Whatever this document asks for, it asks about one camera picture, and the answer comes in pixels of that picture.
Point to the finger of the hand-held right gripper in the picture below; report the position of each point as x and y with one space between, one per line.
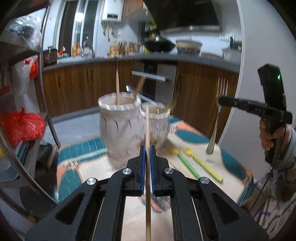
233 102

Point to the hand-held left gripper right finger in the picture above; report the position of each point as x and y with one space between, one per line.
152 166

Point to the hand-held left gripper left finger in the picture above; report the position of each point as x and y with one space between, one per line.
142 166

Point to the green plastic tulip stick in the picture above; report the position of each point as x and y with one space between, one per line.
187 165

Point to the silver fork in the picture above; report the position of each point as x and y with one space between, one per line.
214 132

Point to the wooden chopstick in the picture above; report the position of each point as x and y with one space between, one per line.
117 88
147 129

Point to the white ceramic double holder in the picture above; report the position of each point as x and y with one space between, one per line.
120 134

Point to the yellow plastic tulip stick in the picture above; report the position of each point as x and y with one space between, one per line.
205 166

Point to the silver flower spoon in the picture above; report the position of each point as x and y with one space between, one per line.
129 88

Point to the person's right forearm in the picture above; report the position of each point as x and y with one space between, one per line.
289 148

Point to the person's right hand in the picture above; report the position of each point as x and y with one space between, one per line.
264 139

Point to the grey kitchen countertop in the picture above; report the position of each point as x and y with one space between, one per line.
208 62

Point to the built-in steel oven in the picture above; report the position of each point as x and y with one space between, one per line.
166 90

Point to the printed teal and beige placemat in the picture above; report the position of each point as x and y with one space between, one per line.
76 150

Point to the white clay pot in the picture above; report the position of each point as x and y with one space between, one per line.
188 47

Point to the black wok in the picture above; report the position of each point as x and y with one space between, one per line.
159 45

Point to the black range hood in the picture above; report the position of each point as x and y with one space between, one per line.
185 14

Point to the wooden lower cabinets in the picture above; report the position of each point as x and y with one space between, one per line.
76 88

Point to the person's patterned clothing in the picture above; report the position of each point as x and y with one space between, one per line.
272 208

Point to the row of condiment bottles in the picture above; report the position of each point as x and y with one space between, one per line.
131 48

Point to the cooking oil bottle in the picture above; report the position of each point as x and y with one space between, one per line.
114 49

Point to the crumpled red plastic bag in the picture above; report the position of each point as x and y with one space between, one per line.
20 125

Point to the yellow soap bottle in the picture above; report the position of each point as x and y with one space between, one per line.
79 49
74 49

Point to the wooden upper cabinet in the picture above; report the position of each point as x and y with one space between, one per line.
133 9

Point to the dark red pressure cooker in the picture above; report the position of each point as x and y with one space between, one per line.
49 58

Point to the hanging red plastic bag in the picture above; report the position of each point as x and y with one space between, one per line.
34 69

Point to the white water heater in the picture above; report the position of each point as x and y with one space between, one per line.
112 11

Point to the hanging white plastic bag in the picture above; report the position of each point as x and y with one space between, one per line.
20 76

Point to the sliding window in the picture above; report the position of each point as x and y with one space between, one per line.
69 27

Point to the stainless steel shelf rack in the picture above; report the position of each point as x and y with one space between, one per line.
18 48

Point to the clear plastic bag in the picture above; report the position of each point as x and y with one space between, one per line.
25 32

